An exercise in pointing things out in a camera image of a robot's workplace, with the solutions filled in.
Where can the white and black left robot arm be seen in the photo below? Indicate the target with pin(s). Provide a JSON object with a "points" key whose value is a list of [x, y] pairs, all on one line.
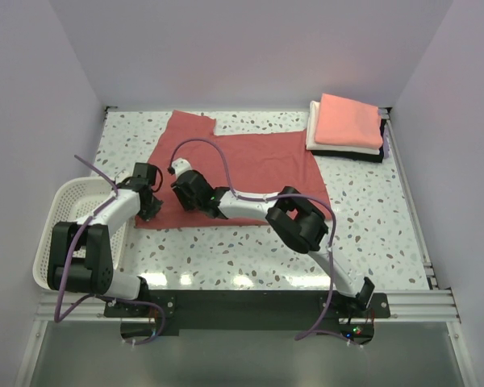
{"points": [[80, 255]]}

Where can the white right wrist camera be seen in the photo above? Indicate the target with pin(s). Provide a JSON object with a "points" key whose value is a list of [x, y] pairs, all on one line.
{"points": [[180, 166]]}

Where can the white perforated plastic basket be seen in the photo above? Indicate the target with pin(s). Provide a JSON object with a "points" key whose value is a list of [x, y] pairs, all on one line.
{"points": [[72, 204]]}

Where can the folded lavender t-shirt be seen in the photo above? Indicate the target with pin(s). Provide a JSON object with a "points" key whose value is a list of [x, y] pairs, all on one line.
{"points": [[386, 145]]}

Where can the red t-shirt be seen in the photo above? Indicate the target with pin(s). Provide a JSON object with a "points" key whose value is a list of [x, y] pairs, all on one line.
{"points": [[252, 163]]}

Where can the folded black t-shirt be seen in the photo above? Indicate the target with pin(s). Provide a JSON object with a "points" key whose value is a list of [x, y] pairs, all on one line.
{"points": [[369, 155]]}

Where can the folded salmon pink t-shirt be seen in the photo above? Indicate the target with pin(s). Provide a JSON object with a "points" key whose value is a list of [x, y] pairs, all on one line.
{"points": [[347, 122]]}

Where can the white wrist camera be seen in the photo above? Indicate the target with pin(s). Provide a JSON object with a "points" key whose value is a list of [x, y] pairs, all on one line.
{"points": [[180, 166], [122, 175]]}

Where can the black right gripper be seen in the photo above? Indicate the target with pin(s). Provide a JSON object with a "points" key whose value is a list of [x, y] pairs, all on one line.
{"points": [[184, 195]]}

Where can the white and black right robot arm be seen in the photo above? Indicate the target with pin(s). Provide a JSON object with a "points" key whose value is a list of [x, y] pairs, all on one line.
{"points": [[295, 218]]}

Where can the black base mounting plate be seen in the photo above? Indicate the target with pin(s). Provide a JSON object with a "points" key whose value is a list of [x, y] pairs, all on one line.
{"points": [[247, 310]]}

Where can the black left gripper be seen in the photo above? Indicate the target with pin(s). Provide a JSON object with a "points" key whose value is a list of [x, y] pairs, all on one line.
{"points": [[149, 207]]}

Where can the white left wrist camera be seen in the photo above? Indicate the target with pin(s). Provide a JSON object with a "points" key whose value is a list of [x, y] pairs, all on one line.
{"points": [[122, 175]]}

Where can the folded white t-shirt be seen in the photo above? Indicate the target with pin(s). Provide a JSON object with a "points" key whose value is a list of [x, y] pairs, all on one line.
{"points": [[312, 129]]}

